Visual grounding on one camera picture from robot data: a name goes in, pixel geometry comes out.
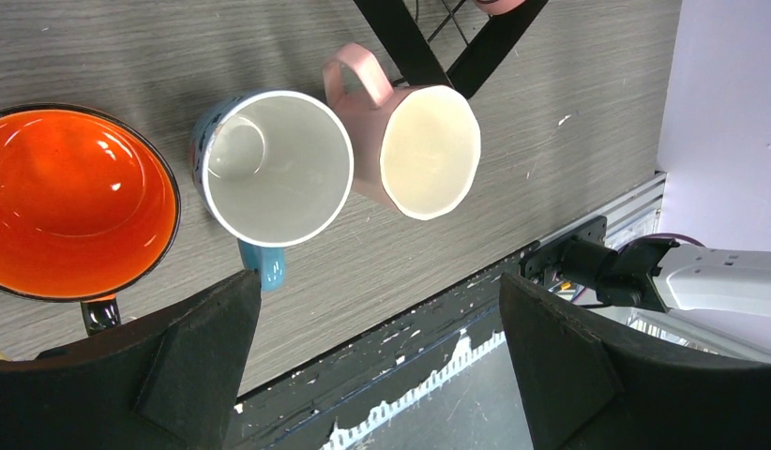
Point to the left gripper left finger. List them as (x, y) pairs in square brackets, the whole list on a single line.
[(168, 380)]

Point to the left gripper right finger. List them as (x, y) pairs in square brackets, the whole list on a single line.
[(587, 382)]

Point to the large orange mug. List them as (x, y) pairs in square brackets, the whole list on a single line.
[(88, 207)]

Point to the blue mug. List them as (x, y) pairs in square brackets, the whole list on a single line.
[(274, 168)]

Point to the light pink faceted mug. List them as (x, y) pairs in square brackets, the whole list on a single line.
[(416, 148)]

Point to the pink patterned mug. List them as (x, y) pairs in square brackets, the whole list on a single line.
[(498, 7)]

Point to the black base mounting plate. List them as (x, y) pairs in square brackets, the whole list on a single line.
[(339, 397)]

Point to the black wire dish rack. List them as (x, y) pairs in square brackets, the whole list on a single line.
[(452, 43)]

